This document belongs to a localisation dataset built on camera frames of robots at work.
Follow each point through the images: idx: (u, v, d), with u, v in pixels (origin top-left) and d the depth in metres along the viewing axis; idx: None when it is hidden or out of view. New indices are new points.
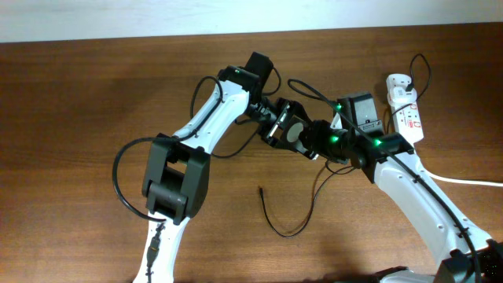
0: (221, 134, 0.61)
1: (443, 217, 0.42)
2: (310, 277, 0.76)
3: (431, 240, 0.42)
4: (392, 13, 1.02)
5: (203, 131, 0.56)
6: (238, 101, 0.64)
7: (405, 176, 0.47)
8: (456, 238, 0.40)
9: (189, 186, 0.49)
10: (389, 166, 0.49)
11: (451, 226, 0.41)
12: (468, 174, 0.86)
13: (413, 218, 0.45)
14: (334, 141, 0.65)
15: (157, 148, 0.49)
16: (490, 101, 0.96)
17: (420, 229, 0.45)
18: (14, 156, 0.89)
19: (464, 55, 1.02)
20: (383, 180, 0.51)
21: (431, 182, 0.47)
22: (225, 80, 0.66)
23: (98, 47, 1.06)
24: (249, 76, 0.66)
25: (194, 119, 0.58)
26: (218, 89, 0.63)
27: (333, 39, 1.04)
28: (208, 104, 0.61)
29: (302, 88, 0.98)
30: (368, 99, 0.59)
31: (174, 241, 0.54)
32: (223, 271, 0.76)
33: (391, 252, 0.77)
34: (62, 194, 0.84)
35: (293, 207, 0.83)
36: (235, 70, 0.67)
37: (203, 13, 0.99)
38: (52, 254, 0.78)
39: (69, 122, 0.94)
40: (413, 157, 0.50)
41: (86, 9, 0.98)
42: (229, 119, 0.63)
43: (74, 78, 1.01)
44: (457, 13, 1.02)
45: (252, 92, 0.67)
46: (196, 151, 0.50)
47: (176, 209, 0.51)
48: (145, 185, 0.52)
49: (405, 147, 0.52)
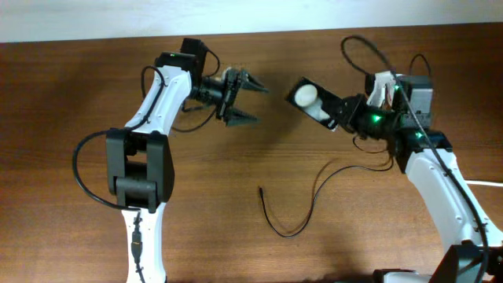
0: (173, 115, 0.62)
1: (466, 211, 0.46)
2: (311, 277, 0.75)
3: (448, 230, 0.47)
4: (387, 13, 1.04)
5: (154, 116, 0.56)
6: (181, 81, 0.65)
7: (438, 169, 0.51)
8: (471, 231, 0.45)
9: (155, 172, 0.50)
10: (424, 156, 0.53)
11: (469, 221, 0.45)
12: (470, 174, 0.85)
13: (435, 207, 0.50)
14: (376, 120, 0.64)
15: (113, 141, 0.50)
16: (490, 101, 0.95)
17: (439, 218, 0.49)
18: (14, 156, 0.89)
19: (463, 55, 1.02)
20: (413, 168, 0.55)
21: (460, 179, 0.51)
22: (163, 65, 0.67)
23: (100, 47, 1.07)
24: (185, 58, 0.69)
25: (141, 107, 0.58)
26: (159, 74, 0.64)
27: (333, 39, 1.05)
28: (153, 90, 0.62)
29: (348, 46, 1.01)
30: (427, 90, 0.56)
31: (155, 230, 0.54)
32: (223, 271, 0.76)
33: (392, 252, 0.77)
34: (62, 193, 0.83)
35: (292, 207, 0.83)
36: (170, 55, 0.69)
37: (204, 13, 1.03)
38: (51, 254, 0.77)
39: (68, 121, 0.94)
40: (449, 155, 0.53)
41: (89, 7, 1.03)
42: (176, 101, 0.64)
43: (75, 78, 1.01)
44: (449, 13, 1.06)
45: (193, 72, 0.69)
46: (154, 136, 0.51)
47: (148, 198, 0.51)
48: (111, 183, 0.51)
49: (445, 144, 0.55)
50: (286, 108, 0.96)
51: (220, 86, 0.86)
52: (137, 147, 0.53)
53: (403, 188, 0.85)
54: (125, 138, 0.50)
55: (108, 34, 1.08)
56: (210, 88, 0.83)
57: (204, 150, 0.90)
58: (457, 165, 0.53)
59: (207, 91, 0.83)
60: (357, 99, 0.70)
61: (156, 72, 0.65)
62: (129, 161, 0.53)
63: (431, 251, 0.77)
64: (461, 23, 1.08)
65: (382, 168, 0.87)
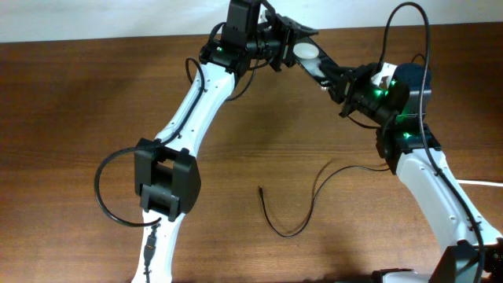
0: (207, 123, 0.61)
1: (458, 211, 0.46)
2: (311, 277, 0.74)
3: (442, 230, 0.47)
4: (385, 14, 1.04)
5: (187, 129, 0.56)
6: (222, 86, 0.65)
7: (427, 168, 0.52)
8: (465, 230, 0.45)
9: (176, 186, 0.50)
10: (414, 157, 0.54)
11: (464, 220, 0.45)
12: (472, 173, 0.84)
13: (429, 207, 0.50)
14: (376, 94, 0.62)
15: (141, 154, 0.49)
16: (488, 102, 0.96)
17: (432, 219, 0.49)
18: (14, 156, 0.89)
19: (457, 56, 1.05)
20: (405, 170, 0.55)
21: (452, 178, 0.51)
22: (207, 62, 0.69)
23: (100, 48, 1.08)
24: (230, 56, 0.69)
25: (176, 115, 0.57)
26: (200, 76, 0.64)
27: (333, 39, 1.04)
28: (192, 93, 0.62)
29: (369, 31, 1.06)
30: (427, 93, 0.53)
31: (170, 238, 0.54)
32: (223, 270, 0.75)
33: (392, 252, 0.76)
34: (63, 193, 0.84)
35: (293, 207, 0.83)
36: (217, 49, 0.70)
37: (203, 12, 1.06)
38: (51, 254, 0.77)
39: (69, 119, 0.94)
40: (438, 153, 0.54)
41: (86, 8, 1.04)
42: (214, 105, 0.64)
43: (76, 79, 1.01)
44: (439, 12, 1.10)
45: (237, 71, 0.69)
46: (181, 154, 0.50)
47: (170, 206, 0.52)
48: (138, 186, 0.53)
49: (433, 143, 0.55)
50: (286, 110, 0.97)
51: (277, 31, 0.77)
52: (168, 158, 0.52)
53: (402, 188, 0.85)
54: (154, 152, 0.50)
55: (107, 36, 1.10)
56: (265, 42, 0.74)
57: (203, 150, 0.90)
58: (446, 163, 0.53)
59: (262, 45, 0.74)
60: (366, 67, 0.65)
61: (199, 74, 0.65)
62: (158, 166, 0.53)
63: (431, 251, 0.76)
64: (450, 22, 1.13)
65: (383, 167, 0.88)
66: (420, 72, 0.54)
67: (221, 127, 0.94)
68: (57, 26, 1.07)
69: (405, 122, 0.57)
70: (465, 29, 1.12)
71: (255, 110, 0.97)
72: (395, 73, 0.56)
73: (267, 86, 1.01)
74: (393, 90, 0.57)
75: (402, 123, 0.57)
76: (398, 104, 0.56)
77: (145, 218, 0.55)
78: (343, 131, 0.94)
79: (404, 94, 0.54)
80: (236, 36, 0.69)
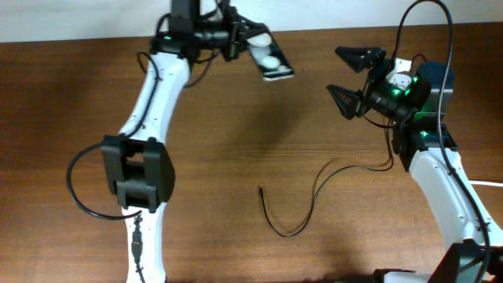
0: (169, 109, 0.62)
1: (468, 211, 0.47)
2: (310, 277, 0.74)
3: (449, 229, 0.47)
4: (387, 15, 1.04)
5: (149, 119, 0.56)
6: (177, 73, 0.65)
7: (442, 167, 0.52)
8: (473, 231, 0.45)
9: (150, 176, 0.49)
10: (428, 156, 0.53)
11: (472, 220, 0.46)
12: (471, 174, 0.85)
13: (438, 204, 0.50)
14: (394, 93, 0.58)
15: (109, 151, 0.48)
16: (489, 102, 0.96)
17: (441, 217, 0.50)
18: (14, 155, 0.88)
19: (458, 56, 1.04)
20: (418, 167, 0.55)
21: (464, 178, 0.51)
22: (158, 53, 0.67)
23: (100, 48, 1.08)
24: (179, 42, 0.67)
25: (137, 108, 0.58)
26: (154, 66, 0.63)
27: (334, 39, 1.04)
28: (148, 86, 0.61)
29: (369, 31, 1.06)
30: (448, 91, 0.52)
31: (155, 231, 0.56)
32: (223, 271, 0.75)
33: (392, 252, 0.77)
34: (62, 193, 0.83)
35: (293, 207, 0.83)
36: (165, 38, 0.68)
37: None
38: (51, 254, 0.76)
39: (68, 119, 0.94)
40: (454, 154, 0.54)
41: (86, 9, 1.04)
42: (172, 93, 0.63)
43: (75, 78, 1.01)
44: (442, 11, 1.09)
45: (190, 56, 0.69)
46: (149, 142, 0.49)
47: (148, 198, 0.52)
48: (111, 185, 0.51)
49: (449, 143, 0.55)
50: (287, 108, 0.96)
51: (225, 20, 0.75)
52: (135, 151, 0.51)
53: (402, 188, 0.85)
54: (121, 145, 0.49)
55: (107, 34, 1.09)
56: (211, 32, 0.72)
57: (203, 149, 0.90)
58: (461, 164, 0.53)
59: (207, 37, 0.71)
60: (382, 64, 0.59)
61: (151, 64, 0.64)
62: (128, 162, 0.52)
63: (431, 251, 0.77)
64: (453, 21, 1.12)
65: (383, 167, 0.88)
66: (442, 72, 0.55)
67: (222, 126, 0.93)
68: (56, 26, 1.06)
69: (423, 119, 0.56)
70: (467, 28, 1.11)
71: (255, 108, 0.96)
72: (418, 70, 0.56)
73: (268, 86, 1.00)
74: (414, 87, 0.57)
75: (420, 120, 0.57)
76: (419, 101, 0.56)
77: (125, 214, 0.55)
78: (343, 130, 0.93)
79: (424, 91, 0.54)
80: (183, 24, 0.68)
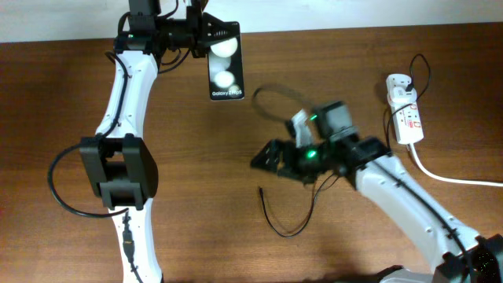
0: (143, 105, 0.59)
1: (431, 221, 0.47)
2: (310, 277, 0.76)
3: (424, 244, 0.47)
4: (392, 15, 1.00)
5: (124, 115, 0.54)
6: (146, 67, 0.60)
7: (388, 181, 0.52)
8: (446, 240, 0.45)
9: (134, 172, 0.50)
10: (368, 173, 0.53)
11: (438, 228, 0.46)
12: (468, 174, 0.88)
13: (404, 222, 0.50)
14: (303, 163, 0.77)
15: (88, 152, 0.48)
16: (491, 101, 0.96)
17: (410, 232, 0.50)
18: (12, 156, 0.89)
19: (465, 55, 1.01)
20: (365, 187, 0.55)
21: (412, 181, 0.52)
22: (122, 51, 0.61)
23: (94, 46, 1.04)
24: (144, 38, 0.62)
25: (109, 106, 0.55)
26: (119, 64, 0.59)
27: (335, 39, 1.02)
28: (118, 84, 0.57)
29: (372, 30, 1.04)
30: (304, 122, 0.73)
31: (145, 228, 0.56)
32: (223, 270, 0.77)
33: (391, 252, 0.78)
34: (62, 195, 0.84)
35: (293, 207, 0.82)
36: (129, 36, 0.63)
37: None
38: (52, 254, 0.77)
39: (67, 119, 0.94)
40: (391, 160, 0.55)
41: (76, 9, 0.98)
42: (145, 89, 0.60)
43: (72, 76, 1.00)
44: (456, 13, 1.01)
45: (157, 52, 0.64)
46: (127, 138, 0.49)
47: (135, 195, 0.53)
48: (95, 186, 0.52)
49: (383, 149, 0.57)
50: (287, 108, 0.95)
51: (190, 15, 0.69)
52: (113, 151, 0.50)
53: None
54: (99, 145, 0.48)
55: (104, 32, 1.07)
56: (174, 29, 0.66)
57: (203, 150, 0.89)
58: (404, 169, 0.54)
59: (170, 34, 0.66)
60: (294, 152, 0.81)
61: (117, 62, 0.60)
62: (108, 163, 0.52)
63: None
64: (464, 22, 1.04)
65: None
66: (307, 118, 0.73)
67: (222, 126, 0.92)
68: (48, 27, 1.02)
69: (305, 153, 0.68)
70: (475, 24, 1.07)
71: (255, 108, 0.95)
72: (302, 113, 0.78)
73: (269, 86, 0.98)
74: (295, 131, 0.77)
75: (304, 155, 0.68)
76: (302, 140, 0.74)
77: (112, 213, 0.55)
78: None
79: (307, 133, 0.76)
80: (147, 22, 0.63)
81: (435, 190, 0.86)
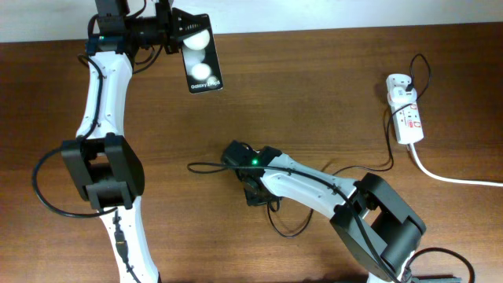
0: (121, 104, 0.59)
1: (320, 189, 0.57)
2: (310, 277, 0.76)
3: (322, 209, 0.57)
4: (391, 15, 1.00)
5: (103, 116, 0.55)
6: (121, 65, 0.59)
7: (283, 174, 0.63)
8: (332, 196, 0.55)
9: (118, 172, 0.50)
10: (267, 174, 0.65)
11: (326, 190, 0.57)
12: (468, 174, 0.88)
13: (309, 202, 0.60)
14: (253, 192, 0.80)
15: (70, 154, 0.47)
16: (490, 101, 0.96)
17: (314, 207, 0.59)
18: (12, 156, 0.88)
19: (464, 55, 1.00)
20: (273, 187, 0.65)
21: (301, 167, 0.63)
22: (96, 53, 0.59)
23: None
24: (115, 38, 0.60)
25: (87, 107, 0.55)
26: (93, 65, 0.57)
27: (334, 40, 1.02)
28: (93, 86, 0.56)
29: (372, 29, 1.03)
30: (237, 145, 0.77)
31: (135, 227, 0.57)
32: (223, 271, 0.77)
33: None
34: (62, 195, 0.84)
35: (293, 207, 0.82)
36: (100, 38, 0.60)
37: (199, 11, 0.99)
38: (52, 254, 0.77)
39: (65, 119, 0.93)
40: (281, 157, 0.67)
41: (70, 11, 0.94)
42: (121, 87, 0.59)
43: (69, 74, 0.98)
44: (456, 13, 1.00)
45: (130, 51, 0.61)
46: (108, 137, 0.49)
47: (122, 194, 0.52)
48: (82, 189, 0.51)
49: (274, 152, 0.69)
50: (288, 108, 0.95)
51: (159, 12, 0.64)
52: (96, 152, 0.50)
53: (402, 188, 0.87)
54: (81, 148, 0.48)
55: None
56: (145, 27, 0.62)
57: (204, 150, 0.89)
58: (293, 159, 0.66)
59: (142, 32, 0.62)
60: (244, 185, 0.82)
61: (90, 64, 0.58)
62: (91, 164, 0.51)
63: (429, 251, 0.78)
64: (464, 22, 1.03)
65: (383, 167, 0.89)
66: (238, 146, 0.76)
67: (221, 126, 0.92)
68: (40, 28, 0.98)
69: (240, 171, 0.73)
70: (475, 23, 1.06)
71: (255, 108, 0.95)
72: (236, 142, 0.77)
73: (268, 86, 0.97)
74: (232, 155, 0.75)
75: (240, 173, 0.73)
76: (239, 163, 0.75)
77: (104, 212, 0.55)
78: (343, 131, 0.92)
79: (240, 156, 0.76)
80: (116, 22, 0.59)
81: (436, 191, 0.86)
